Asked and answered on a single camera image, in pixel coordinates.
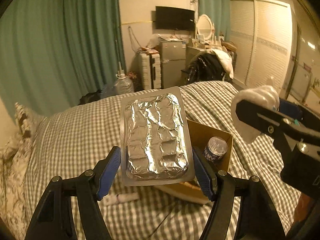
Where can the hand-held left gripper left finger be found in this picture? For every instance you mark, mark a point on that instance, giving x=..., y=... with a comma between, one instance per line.
x=109, y=173

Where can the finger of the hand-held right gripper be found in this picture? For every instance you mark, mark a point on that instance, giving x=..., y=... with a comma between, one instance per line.
x=290, y=108
x=260, y=115

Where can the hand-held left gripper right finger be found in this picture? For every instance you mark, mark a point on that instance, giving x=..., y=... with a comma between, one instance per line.
x=203, y=176

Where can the white and blue sock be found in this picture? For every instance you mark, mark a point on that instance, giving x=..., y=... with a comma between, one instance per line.
x=252, y=95

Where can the clear jar with blue label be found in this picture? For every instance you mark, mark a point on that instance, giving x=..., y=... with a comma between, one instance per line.
x=216, y=150

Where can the cardboard box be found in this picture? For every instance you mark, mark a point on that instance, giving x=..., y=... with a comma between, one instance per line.
x=200, y=132

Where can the foil blister pack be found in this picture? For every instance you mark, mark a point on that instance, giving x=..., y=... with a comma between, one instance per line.
x=155, y=135

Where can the person's right forearm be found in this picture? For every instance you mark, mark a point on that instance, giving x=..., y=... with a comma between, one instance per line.
x=301, y=210

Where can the small white tube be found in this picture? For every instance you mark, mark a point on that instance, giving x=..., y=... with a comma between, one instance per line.
x=117, y=199

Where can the white room door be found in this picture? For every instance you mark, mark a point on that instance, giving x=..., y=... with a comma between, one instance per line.
x=303, y=62

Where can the grey checkered bed sheet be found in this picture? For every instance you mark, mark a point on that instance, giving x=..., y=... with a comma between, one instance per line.
x=75, y=135

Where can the white garment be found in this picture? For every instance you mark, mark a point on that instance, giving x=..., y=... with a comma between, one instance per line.
x=225, y=60

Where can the black bag with white cloth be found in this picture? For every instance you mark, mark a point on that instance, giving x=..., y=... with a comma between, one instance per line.
x=205, y=67

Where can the white louvred wardrobe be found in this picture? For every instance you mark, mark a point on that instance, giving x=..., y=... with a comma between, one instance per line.
x=260, y=40

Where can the large clear water jug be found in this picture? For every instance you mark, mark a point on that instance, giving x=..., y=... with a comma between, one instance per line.
x=122, y=86

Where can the floral quilt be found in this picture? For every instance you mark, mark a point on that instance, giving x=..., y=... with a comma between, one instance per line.
x=10, y=170

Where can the grey small fridge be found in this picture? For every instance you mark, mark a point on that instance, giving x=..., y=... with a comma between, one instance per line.
x=172, y=62

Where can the white oval mirror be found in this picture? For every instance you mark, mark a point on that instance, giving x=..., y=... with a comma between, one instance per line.
x=203, y=25

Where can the white ribbed suitcase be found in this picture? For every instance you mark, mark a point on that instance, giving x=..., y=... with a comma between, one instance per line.
x=147, y=70

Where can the narrow green curtain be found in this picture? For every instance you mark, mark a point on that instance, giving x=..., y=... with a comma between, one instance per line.
x=217, y=2

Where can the clear plastic bag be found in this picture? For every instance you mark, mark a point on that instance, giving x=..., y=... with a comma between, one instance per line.
x=153, y=42

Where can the wide green curtain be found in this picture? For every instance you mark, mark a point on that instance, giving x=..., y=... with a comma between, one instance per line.
x=57, y=35

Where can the black wall television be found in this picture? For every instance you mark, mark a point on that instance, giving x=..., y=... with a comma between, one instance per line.
x=175, y=18

